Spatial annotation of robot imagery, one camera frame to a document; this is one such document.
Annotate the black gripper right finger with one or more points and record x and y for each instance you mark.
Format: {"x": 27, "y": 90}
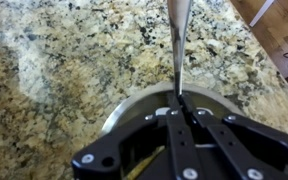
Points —
{"x": 250, "y": 146}

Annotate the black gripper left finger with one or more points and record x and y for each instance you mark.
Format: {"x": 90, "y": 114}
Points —
{"x": 97, "y": 160}

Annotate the silver metal spoon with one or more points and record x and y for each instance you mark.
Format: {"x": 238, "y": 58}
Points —
{"x": 179, "y": 33}

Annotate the steel bowl with yellow powder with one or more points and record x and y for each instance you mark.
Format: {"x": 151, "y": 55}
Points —
{"x": 130, "y": 106}

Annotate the white strip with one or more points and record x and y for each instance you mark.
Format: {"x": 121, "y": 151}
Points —
{"x": 260, "y": 14}

